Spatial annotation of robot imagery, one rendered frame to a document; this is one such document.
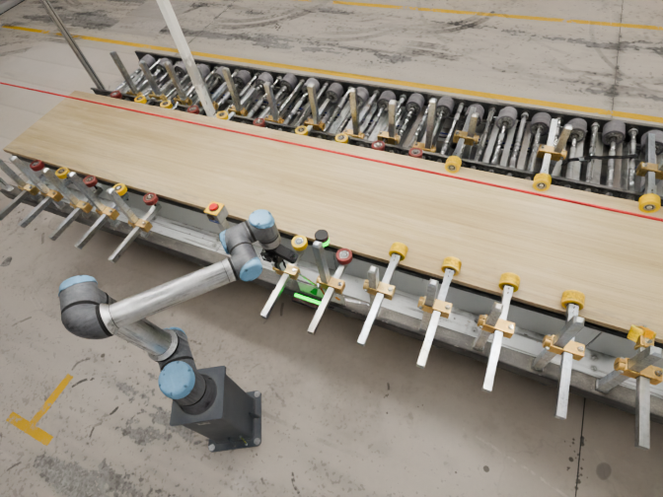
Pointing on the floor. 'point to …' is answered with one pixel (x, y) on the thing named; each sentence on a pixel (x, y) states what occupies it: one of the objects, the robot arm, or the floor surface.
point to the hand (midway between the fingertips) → (285, 268)
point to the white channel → (186, 55)
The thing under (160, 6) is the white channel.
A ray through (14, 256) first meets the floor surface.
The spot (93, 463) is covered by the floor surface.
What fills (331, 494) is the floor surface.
